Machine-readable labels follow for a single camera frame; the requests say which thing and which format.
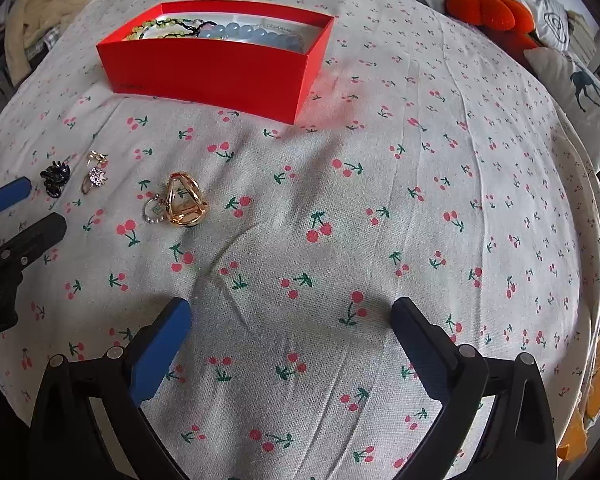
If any cherry print bedsheet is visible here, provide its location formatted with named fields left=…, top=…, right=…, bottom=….
left=0, top=0, right=600, bottom=479

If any green bead bracelet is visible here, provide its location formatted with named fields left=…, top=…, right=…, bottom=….
left=124, top=15, right=207, bottom=42

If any crystal flower ring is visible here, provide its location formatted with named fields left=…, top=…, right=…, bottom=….
left=80, top=167, right=109, bottom=196

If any gold star earring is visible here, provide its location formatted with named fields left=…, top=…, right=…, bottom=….
left=86, top=151, right=108, bottom=166

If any pearl silver ring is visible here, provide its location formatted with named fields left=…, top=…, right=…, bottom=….
left=142, top=193, right=170, bottom=226

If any orange pumpkin plush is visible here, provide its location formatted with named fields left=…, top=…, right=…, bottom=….
left=444, top=0, right=540, bottom=70

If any large gold ring clasp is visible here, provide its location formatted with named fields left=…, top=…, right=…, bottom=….
left=164, top=171, right=210, bottom=228

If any deer print pillow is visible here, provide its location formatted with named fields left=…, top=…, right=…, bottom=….
left=524, top=48, right=600, bottom=174

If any red jewelry box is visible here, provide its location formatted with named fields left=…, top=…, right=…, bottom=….
left=96, top=0, right=335, bottom=124

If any blue bead bracelet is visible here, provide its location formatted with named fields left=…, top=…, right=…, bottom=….
left=197, top=20, right=306, bottom=53

